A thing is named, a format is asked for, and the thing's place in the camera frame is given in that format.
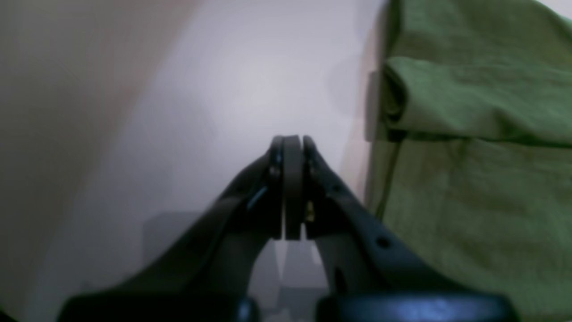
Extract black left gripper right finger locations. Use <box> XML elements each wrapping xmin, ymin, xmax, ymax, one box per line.
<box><xmin>302</xmin><ymin>136</ymin><xmax>519</xmax><ymax>322</ymax></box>

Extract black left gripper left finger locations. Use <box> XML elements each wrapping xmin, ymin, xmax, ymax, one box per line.
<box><xmin>58</xmin><ymin>136</ymin><xmax>287</xmax><ymax>322</ymax></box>

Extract green t-shirt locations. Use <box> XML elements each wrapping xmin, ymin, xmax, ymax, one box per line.
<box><xmin>370</xmin><ymin>0</ymin><xmax>572</xmax><ymax>322</ymax></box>

